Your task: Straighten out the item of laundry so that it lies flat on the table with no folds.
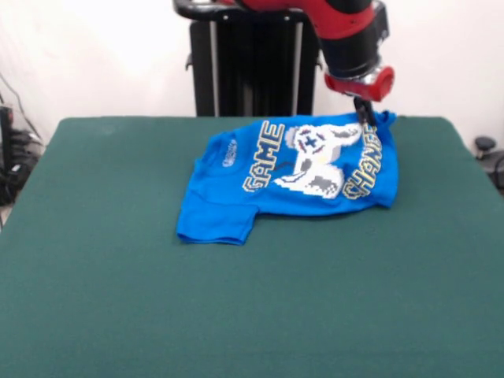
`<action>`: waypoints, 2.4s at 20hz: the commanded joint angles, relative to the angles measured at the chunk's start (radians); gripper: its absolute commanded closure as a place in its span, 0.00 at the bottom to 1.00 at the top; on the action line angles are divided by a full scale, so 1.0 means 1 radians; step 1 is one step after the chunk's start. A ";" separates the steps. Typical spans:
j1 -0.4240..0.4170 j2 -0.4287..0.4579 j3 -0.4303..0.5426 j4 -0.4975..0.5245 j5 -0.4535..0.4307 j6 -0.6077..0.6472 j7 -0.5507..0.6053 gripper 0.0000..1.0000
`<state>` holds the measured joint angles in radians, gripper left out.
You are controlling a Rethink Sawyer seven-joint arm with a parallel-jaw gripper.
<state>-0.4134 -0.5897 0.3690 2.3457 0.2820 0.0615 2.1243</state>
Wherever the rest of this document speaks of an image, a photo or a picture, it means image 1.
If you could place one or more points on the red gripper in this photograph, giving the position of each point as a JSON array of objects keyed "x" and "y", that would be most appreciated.
[{"x": 366, "y": 88}]

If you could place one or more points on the blue game controller print t-shirt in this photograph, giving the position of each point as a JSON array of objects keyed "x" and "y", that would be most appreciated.
[{"x": 216, "y": 212}]

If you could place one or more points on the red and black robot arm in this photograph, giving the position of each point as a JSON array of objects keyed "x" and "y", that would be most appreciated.
[{"x": 350, "y": 35}]

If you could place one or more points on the black office chair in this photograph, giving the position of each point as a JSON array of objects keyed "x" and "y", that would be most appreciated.
[{"x": 492, "y": 157}]

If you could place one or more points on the dark green table cloth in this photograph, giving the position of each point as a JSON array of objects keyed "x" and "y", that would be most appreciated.
[{"x": 315, "y": 327}]

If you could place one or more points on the black computer box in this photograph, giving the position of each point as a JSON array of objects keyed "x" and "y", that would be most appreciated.
[{"x": 4, "y": 134}]

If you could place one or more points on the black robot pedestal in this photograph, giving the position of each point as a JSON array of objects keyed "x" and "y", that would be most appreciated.
[{"x": 256, "y": 59}]

